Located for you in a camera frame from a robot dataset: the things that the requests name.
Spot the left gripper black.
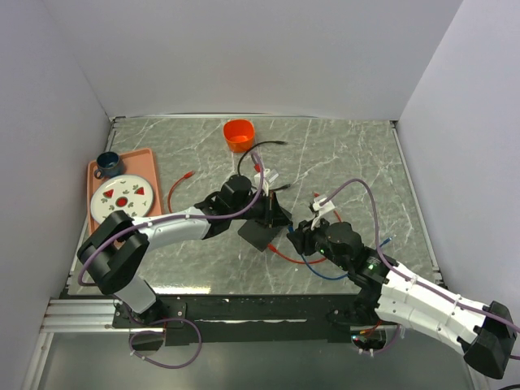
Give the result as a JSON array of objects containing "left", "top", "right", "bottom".
[{"left": 230, "top": 189, "right": 293, "bottom": 229}]

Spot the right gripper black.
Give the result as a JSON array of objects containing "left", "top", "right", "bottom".
[{"left": 285, "top": 214, "right": 350, "bottom": 271}]

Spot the black network switch box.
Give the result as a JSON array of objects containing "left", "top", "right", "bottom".
[{"left": 238, "top": 220, "right": 287, "bottom": 252}]

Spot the blue ethernet cable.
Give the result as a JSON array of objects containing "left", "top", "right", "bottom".
[{"left": 286, "top": 227, "right": 397, "bottom": 282}]

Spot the red ethernet cable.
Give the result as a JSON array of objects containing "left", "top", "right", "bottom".
[{"left": 167, "top": 171, "right": 342, "bottom": 265}]

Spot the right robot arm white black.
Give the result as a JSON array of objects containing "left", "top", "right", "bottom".
[{"left": 287, "top": 219, "right": 519, "bottom": 379}]

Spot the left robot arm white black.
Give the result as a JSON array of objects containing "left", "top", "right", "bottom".
[{"left": 76, "top": 175, "right": 292, "bottom": 327}]

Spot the orange plastic cup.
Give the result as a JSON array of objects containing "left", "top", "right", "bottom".
[{"left": 223, "top": 119, "right": 255, "bottom": 153}]

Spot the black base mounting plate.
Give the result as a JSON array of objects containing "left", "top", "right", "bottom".
[{"left": 112, "top": 293, "right": 379, "bottom": 346}]

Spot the pink plastic tray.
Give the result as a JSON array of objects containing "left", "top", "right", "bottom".
[{"left": 86, "top": 148, "right": 164, "bottom": 234}]

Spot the white plate watermelon pattern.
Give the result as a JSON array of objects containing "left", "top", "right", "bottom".
[{"left": 89, "top": 175, "right": 155, "bottom": 224}]

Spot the dark blue mug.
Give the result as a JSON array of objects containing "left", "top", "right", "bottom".
[{"left": 93, "top": 151, "right": 122, "bottom": 180}]

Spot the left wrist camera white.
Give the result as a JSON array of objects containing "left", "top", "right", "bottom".
[{"left": 254, "top": 168, "right": 280, "bottom": 196}]

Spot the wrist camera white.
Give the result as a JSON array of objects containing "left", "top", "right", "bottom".
[
  {"left": 254, "top": 168, "right": 280, "bottom": 196},
  {"left": 310, "top": 196, "right": 336, "bottom": 230}
]

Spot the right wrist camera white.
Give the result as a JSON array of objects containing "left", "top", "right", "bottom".
[{"left": 310, "top": 196, "right": 336, "bottom": 230}]

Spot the black cable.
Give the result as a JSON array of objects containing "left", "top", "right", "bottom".
[{"left": 237, "top": 140, "right": 293, "bottom": 193}]

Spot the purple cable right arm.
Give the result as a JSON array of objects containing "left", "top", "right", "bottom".
[{"left": 316, "top": 178, "right": 520, "bottom": 361}]

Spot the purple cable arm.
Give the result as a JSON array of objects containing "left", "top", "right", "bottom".
[
  {"left": 316, "top": 178, "right": 520, "bottom": 361},
  {"left": 76, "top": 150, "right": 266, "bottom": 369}
]

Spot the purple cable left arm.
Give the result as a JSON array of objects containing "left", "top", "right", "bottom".
[{"left": 76, "top": 150, "right": 266, "bottom": 369}]

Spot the aluminium frame rail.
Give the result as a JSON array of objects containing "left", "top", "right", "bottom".
[{"left": 39, "top": 243, "right": 444, "bottom": 334}]

